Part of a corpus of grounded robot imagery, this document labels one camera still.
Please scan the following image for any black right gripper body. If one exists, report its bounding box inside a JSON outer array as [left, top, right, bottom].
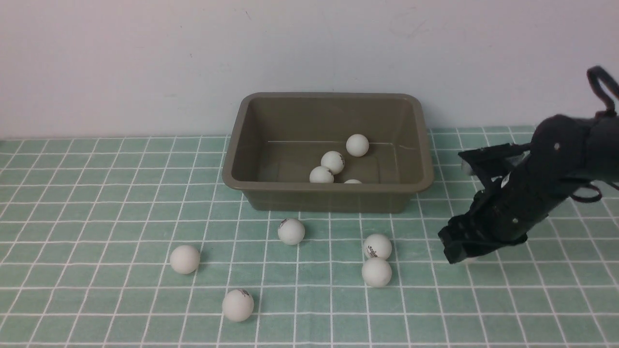
[[467, 115, 619, 247]]

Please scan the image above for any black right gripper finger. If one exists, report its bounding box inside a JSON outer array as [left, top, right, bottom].
[[438, 215, 477, 248], [444, 239, 513, 264]]

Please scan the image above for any white ping-pong ball printed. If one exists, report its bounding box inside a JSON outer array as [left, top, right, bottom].
[[346, 134, 369, 157]]

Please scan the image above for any olive green plastic bin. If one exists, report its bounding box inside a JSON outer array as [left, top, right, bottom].
[[222, 92, 435, 213]]

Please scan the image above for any green checkered tablecloth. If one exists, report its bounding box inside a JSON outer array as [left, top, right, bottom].
[[0, 126, 619, 348]]

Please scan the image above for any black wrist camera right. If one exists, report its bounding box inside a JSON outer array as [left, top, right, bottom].
[[458, 143, 531, 188]]

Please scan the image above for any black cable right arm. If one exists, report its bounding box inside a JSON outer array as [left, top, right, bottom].
[[571, 66, 619, 203]]

